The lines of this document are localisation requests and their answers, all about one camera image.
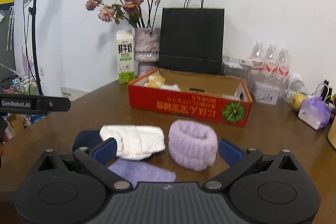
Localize purple fluffy headband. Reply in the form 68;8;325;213
168;120;218;172

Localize red cardboard box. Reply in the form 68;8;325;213
128;68;252;127

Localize middle water bottle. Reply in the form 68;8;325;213
264;44;278;84

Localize white tin box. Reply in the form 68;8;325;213
252;81;280;105

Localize dark navy pouch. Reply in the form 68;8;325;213
72;130;103;151

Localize white charger with cable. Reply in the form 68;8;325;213
283;73;326;103

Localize right water bottle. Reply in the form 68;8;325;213
277;48;290;88

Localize green apple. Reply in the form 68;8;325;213
290;93;307;112

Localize purple textured vase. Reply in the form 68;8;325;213
134;28;161;77

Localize flat white red box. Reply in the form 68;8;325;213
223;55;253;69

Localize yellow white plush toy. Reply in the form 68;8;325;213
143;75;181;92

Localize purple knitted cloth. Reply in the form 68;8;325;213
108;159;176;187

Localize white green milk carton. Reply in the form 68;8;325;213
116;30;135;84

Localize white board on floor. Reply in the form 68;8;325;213
60;87;90;102

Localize water bottle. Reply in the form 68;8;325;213
277;48;290;88
264;44;278;84
248;42;264;92

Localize purple tissue pack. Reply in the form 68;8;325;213
298;97;331;131

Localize black paper bag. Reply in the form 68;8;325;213
158;0;225;75

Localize left water bottle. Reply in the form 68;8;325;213
248;42;264;92

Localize white cloth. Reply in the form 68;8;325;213
99;125;166;161

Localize black tripod stand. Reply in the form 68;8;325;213
22;0;44;96

